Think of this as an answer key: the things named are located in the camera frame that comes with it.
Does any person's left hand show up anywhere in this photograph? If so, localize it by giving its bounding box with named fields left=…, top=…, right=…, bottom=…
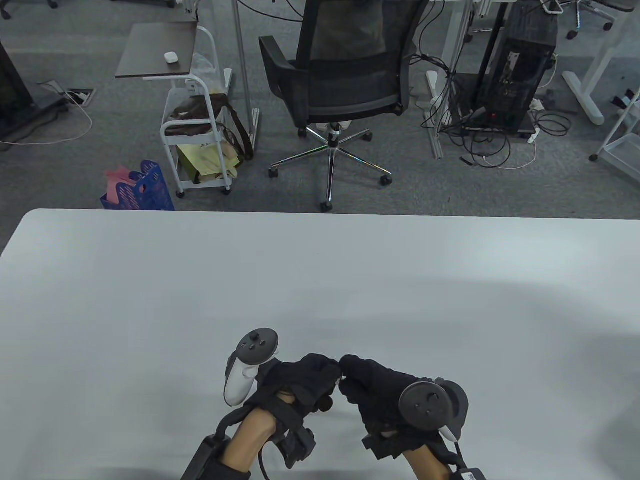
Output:
left=244, top=353, right=342, bottom=426

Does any person's right hand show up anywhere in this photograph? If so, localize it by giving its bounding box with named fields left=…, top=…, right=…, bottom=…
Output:
left=339, top=355, right=451, bottom=441

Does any person's right forearm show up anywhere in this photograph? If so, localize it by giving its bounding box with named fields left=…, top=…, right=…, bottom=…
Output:
left=402, top=442, right=461, bottom=480

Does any person's left forearm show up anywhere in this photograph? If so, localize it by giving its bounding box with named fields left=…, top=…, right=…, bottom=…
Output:
left=197, top=406, right=279, bottom=480

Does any black left forearm sensor box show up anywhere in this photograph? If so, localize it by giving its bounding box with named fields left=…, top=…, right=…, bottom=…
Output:
left=180, top=434, right=230, bottom=480

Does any grey white left hand controller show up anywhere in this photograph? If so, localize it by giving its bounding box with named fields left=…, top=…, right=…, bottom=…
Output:
left=223, top=328, right=279, bottom=407

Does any grey white hand controller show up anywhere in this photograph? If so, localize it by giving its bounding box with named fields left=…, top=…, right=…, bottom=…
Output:
left=223, top=328, right=279, bottom=407
left=398, top=379, right=470, bottom=442

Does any grey white right hand controller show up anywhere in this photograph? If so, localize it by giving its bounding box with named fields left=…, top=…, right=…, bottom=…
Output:
left=398, top=379, right=470, bottom=442

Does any yellow paper bag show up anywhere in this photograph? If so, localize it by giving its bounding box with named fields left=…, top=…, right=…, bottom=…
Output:
left=176, top=140, right=243, bottom=185

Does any blue plastic basket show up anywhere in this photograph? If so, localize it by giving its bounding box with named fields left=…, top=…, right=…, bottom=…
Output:
left=100, top=160, right=176, bottom=211

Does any pink paper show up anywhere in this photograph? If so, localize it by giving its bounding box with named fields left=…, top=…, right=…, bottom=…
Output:
left=104, top=167, right=143, bottom=206

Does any white rolling cart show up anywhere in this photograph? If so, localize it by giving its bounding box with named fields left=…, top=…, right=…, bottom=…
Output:
left=160, top=25, right=234, bottom=199

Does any black mesh office chair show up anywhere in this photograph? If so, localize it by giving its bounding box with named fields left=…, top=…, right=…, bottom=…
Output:
left=259, top=0, right=431, bottom=213

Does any brown bag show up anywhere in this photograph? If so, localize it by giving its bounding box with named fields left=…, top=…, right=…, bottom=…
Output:
left=165, top=92, right=254, bottom=161

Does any clear plastic bag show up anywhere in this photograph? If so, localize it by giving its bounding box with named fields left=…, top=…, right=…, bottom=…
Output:
left=191, top=52, right=221, bottom=93

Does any black computer tower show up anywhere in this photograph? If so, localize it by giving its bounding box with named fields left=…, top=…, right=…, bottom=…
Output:
left=472, top=2, right=558, bottom=133

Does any white desk leg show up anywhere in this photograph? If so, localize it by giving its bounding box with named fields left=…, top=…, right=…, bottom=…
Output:
left=562, top=15, right=640, bottom=126
left=426, top=0, right=476, bottom=161

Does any dark brown side table top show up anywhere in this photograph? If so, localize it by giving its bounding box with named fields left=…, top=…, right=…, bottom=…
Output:
left=115, top=21, right=199, bottom=79

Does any black wheeled chair base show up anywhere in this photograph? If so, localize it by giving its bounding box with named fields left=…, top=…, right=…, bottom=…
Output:
left=542, top=0, right=617, bottom=41

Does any black floor stand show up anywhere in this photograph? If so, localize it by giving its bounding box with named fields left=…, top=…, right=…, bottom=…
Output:
left=0, top=37, right=71, bottom=143

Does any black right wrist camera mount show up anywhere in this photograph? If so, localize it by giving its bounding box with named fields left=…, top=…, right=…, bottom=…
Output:
left=361, top=432, right=405, bottom=461

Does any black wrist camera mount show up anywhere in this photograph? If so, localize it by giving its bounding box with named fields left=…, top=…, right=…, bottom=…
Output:
left=276, top=427, right=316, bottom=470
left=361, top=432, right=405, bottom=461

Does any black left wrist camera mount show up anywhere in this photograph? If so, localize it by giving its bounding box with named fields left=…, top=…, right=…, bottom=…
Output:
left=276, top=427, right=316, bottom=470

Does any black left glove cable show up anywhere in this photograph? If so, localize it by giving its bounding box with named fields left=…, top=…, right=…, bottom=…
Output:
left=256, top=440, right=275, bottom=480

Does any black glove cable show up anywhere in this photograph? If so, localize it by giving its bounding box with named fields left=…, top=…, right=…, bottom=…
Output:
left=256, top=440, right=275, bottom=480
left=450, top=437, right=471, bottom=470

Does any black right glove cable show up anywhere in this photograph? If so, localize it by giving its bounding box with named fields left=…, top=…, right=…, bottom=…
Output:
left=450, top=437, right=471, bottom=470

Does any black floor cable bundle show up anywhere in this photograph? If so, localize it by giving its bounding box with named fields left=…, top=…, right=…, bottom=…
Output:
left=415, top=0, right=573, bottom=171

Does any silver metal post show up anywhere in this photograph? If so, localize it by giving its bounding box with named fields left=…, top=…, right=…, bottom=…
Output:
left=232, top=0, right=261, bottom=153

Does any white floor cable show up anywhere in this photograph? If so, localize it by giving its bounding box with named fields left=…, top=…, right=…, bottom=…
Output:
left=0, top=97, right=94, bottom=147

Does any white wire rack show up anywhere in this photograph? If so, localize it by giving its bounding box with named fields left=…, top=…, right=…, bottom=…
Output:
left=589, top=87, right=640, bottom=188

